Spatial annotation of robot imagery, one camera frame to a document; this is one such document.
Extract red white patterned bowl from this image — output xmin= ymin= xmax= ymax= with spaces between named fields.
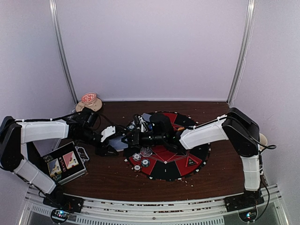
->
xmin=81 ymin=92 xmax=97 ymax=105

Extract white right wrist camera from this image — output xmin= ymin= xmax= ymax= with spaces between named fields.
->
xmin=133 ymin=114 xmax=148 ymax=133

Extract cream ceramic mug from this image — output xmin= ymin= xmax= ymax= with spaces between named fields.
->
xmin=259 ymin=133 xmax=268 ymax=151

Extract right aluminium frame post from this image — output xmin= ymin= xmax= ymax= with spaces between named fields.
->
xmin=226 ymin=0 xmax=256 ymax=107

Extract blue playing card deck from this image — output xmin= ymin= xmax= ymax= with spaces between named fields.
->
xmin=109 ymin=136 xmax=128 ymax=152

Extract round red black poker mat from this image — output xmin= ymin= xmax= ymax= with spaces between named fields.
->
xmin=123 ymin=111 xmax=211 ymax=181

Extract aluminium poker case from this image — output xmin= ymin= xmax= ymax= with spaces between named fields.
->
xmin=43 ymin=142 xmax=90 ymax=185

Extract black triangle all-in marker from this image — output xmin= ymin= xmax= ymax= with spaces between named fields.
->
xmin=186 ymin=157 xmax=198 ymax=167

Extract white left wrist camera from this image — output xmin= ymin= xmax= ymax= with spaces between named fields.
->
xmin=101 ymin=126 xmax=116 ymax=143

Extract front aluminium rail base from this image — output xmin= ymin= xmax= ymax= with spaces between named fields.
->
xmin=18 ymin=192 xmax=291 ymax=225

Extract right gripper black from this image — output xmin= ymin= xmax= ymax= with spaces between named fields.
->
xmin=122 ymin=128 xmax=166 ymax=148

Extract dealt card sector five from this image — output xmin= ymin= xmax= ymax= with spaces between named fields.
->
xmin=142 ymin=113 xmax=151 ymax=122

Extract brown hundred chip sector two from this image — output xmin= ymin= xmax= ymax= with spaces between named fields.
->
xmin=133 ymin=165 xmax=141 ymax=172

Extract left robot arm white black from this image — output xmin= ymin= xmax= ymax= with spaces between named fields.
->
xmin=0 ymin=108 xmax=126 ymax=208

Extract clear acrylic dealer button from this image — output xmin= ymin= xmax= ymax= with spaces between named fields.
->
xmin=140 ymin=147 xmax=153 ymax=157

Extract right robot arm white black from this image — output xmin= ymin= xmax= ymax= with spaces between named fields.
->
xmin=121 ymin=108 xmax=275 ymax=211

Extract left aluminium frame post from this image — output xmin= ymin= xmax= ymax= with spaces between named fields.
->
xmin=49 ymin=0 xmax=78 ymax=105

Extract green fifty chips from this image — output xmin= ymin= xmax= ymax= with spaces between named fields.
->
xmin=128 ymin=125 xmax=135 ymax=130
xmin=141 ymin=158 xmax=150 ymax=167

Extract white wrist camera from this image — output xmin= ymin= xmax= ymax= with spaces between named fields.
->
xmin=101 ymin=126 xmax=116 ymax=143
xmin=133 ymin=114 xmax=148 ymax=133

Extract round wooden plate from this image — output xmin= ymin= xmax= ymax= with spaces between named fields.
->
xmin=75 ymin=98 xmax=103 ymax=112

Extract aluminium frame post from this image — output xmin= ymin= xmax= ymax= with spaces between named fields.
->
xmin=226 ymin=0 xmax=256 ymax=107
xmin=49 ymin=0 xmax=78 ymax=105

